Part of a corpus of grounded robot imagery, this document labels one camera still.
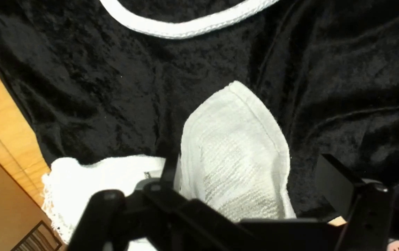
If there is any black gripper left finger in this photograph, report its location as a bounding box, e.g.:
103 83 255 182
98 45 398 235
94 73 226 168
69 155 239 251

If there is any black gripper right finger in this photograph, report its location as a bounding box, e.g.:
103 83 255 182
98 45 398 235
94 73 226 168
314 155 399 251

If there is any cream white towel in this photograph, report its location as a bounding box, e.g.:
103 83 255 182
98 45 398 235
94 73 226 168
42 81 296 242

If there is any black velvet table cloth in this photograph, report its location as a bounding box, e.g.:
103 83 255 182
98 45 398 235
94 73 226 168
0 0 399 218

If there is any white rope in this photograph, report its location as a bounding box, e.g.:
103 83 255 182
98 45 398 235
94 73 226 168
99 0 281 41

